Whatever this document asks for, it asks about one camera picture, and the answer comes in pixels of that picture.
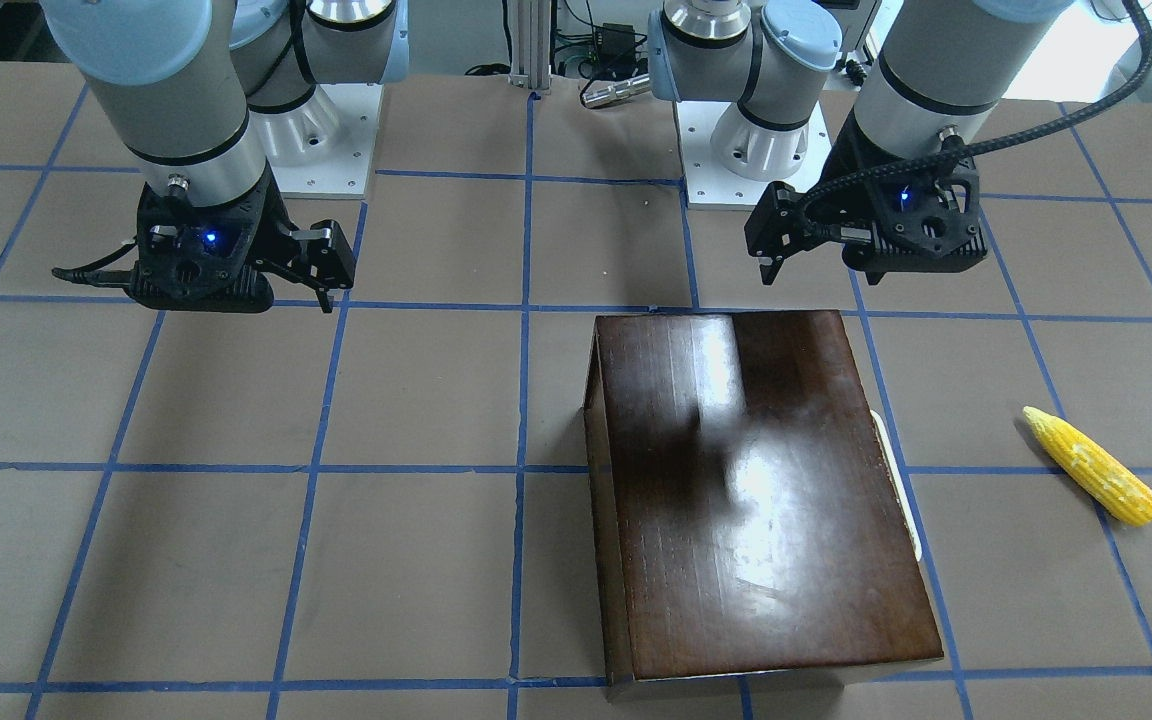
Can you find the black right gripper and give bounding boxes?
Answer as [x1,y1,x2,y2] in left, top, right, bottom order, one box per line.
[126,167,357,314]

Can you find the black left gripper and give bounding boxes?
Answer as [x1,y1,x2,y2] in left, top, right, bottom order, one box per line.
[744,158,990,286]

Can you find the dark wooden drawer box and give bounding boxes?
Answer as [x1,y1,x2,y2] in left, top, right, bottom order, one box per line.
[582,309,946,702]

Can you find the yellow corn cob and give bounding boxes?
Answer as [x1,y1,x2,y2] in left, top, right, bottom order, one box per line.
[1021,406,1152,526]

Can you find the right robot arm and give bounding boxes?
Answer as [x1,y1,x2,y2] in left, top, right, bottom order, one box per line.
[41,1,410,314]

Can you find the silver cylinder tool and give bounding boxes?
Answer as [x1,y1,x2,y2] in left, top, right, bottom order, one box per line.
[579,74,652,109]

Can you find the black power adapter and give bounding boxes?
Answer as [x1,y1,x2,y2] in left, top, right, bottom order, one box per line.
[591,23,637,65]

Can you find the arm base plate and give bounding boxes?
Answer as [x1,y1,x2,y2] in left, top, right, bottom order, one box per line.
[675,103,831,211]
[251,85,385,200]

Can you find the black braided cable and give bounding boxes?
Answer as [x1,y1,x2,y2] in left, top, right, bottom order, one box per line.
[798,0,1152,226]

